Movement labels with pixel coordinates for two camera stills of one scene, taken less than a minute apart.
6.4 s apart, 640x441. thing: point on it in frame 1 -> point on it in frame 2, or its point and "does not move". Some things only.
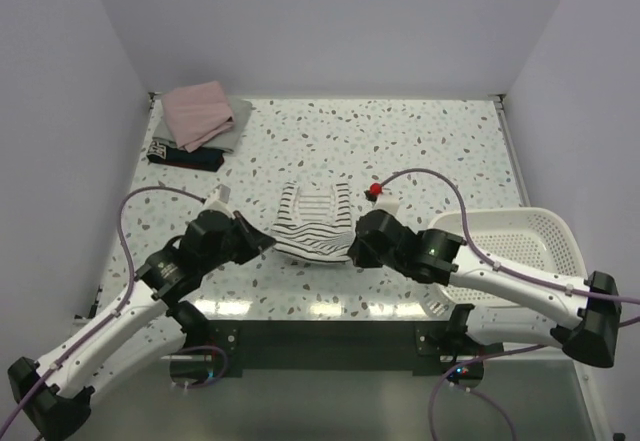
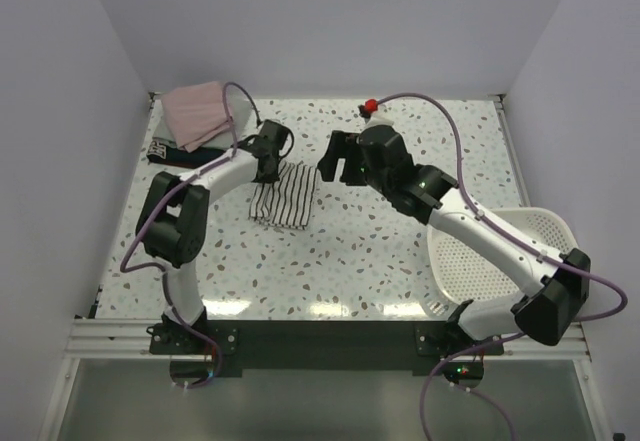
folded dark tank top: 203,159 does not move
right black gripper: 358,254 -> 337,150
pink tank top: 197,114 does not move
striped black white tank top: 315,224 -> 285,202
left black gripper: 255,241 -> 273,176
